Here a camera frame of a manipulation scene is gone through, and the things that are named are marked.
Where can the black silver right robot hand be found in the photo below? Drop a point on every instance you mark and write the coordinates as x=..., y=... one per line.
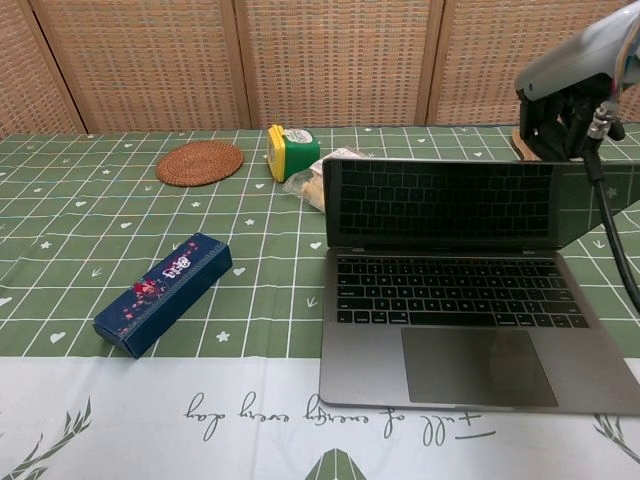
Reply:
x=565, y=55

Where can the blue flower print box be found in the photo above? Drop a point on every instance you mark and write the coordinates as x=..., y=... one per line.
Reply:
x=165, y=295

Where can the silver laptop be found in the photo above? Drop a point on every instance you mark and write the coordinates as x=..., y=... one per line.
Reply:
x=450, y=300

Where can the green checked tablecloth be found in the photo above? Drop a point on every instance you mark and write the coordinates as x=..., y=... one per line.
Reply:
x=150, y=425

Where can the clear bag of bread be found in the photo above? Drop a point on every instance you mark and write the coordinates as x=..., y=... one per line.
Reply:
x=305, y=186

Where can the green yellow lidded container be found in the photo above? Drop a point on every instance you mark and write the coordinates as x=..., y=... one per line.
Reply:
x=295, y=157

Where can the round woven rattan coaster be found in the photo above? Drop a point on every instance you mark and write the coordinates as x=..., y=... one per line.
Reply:
x=200, y=162

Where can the brown spout pouch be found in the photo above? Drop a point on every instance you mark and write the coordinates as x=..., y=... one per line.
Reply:
x=525, y=147

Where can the bamboo folding screen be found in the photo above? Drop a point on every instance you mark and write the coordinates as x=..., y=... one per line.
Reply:
x=330, y=60

